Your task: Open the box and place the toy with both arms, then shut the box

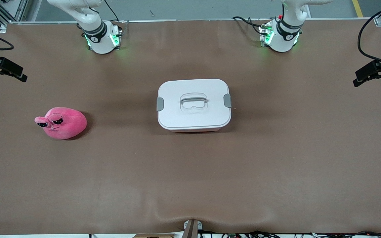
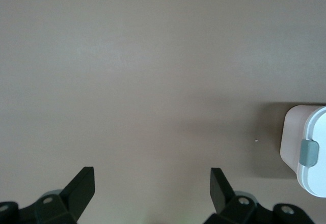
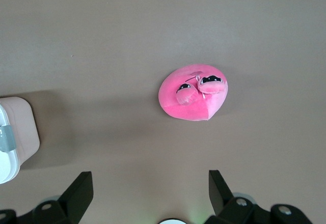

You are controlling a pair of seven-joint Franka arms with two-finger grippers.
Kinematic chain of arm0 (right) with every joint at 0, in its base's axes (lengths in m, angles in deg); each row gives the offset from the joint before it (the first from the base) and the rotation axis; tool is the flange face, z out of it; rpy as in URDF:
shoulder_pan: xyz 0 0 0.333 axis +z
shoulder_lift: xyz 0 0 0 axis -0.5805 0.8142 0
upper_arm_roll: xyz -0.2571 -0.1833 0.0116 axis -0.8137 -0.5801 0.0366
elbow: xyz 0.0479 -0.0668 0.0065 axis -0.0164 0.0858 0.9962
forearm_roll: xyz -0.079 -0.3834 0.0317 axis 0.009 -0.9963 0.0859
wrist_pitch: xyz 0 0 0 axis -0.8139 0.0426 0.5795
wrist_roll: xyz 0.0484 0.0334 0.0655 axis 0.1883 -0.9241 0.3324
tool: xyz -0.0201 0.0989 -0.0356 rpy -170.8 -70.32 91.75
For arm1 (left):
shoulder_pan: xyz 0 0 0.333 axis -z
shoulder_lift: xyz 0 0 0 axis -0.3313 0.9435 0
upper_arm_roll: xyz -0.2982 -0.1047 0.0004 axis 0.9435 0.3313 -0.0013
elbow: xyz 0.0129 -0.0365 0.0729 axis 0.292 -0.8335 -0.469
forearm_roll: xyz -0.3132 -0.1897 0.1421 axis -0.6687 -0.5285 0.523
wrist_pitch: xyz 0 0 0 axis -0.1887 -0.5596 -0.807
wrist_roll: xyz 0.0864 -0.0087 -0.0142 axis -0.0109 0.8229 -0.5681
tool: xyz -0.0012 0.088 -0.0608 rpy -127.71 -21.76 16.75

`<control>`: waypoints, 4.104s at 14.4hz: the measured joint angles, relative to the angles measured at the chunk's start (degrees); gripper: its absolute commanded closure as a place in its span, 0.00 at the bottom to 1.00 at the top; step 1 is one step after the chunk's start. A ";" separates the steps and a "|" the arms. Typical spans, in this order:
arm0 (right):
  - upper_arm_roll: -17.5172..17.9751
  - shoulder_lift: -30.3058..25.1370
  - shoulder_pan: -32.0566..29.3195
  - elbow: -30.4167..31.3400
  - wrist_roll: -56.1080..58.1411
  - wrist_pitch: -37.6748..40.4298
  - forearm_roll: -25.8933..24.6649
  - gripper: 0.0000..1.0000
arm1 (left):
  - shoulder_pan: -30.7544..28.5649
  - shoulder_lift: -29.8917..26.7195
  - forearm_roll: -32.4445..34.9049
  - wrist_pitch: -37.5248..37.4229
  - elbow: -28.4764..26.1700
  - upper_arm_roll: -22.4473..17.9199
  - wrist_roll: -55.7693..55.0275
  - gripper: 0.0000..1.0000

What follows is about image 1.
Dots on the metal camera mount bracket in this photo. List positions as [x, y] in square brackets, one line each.
[192, 229]

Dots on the pink plush toy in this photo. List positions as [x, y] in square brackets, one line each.
[68, 125]

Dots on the white plastic box lid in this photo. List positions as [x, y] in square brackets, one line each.
[177, 115]

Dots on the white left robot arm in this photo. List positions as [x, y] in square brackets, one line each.
[283, 41]

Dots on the pale pink box base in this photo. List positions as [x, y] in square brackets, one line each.
[193, 131]

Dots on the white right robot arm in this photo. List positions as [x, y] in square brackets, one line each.
[98, 43]

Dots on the grey lid latch clip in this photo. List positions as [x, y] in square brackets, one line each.
[160, 104]
[227, 100]

